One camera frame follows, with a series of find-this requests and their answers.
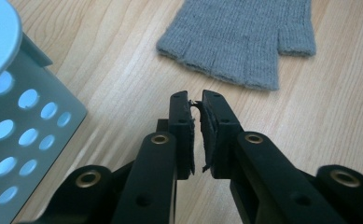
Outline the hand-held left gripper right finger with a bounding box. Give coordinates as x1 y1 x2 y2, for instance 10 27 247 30
197 89 244 180

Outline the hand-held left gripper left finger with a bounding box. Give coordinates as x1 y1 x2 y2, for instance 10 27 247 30
168 90 196 181

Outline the grey knit fingerless glove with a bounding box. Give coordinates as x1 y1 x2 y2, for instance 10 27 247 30
156 0 317 92

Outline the blue perforated plastic basket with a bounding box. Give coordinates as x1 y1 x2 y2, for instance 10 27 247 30
0 0 88 224

